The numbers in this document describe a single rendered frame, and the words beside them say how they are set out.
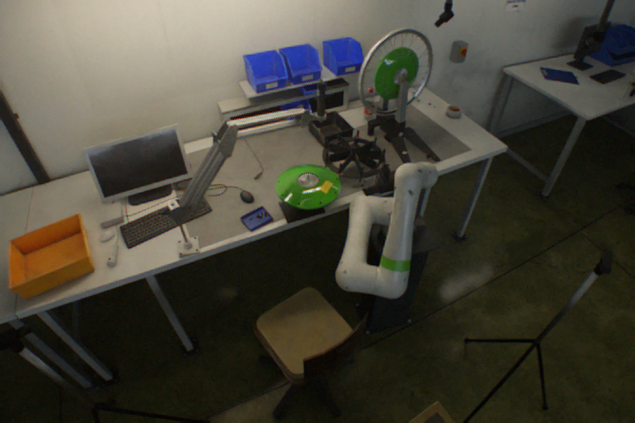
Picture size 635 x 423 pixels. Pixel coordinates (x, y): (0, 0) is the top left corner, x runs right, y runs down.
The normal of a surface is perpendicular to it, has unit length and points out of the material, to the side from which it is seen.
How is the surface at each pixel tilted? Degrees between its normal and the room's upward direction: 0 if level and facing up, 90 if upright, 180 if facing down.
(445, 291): 0
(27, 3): 90
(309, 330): 0
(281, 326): 0
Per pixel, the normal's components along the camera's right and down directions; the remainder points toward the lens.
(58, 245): 0.00, -0.75
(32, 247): 0.54, 0.51
